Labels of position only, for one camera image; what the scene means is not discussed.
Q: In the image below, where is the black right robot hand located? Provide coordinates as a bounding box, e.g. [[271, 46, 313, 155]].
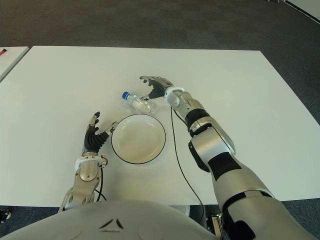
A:
[[139, 75, 175, 101]]

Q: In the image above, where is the grey robot torso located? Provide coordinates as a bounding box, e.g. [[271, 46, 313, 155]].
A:
[[0, 199, 226, 240]]

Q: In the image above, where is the white black-rimmed plate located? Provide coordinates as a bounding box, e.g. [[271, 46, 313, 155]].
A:
[[111, 113, 167, 165]]

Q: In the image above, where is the black yellow metal bracket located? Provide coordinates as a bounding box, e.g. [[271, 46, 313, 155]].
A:
[[211, 213, 224, 238]]

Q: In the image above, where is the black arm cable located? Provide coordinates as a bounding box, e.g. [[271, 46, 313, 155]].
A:
[[169, 106, 203, 206], [94, 166, 108, 202]]

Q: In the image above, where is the dark grey table leg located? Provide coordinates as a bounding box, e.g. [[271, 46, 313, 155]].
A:
[[189, 204, 209, 227]]

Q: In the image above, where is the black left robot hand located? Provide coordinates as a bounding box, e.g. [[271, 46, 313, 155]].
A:
[[83, 111, 119, 155]]

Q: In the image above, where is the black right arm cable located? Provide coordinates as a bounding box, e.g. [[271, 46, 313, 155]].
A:
[[169, 106, 203, 206]]

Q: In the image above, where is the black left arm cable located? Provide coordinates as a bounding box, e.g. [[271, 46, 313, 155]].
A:
[[94, 166, 108, 202]]

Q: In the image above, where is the clear blue-capped water bottle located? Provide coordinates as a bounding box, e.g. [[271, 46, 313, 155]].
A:
[[121, 91, 158, 115]]

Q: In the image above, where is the white board panel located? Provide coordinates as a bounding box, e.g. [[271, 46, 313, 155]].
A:
[[284, 0, 320, 22]]

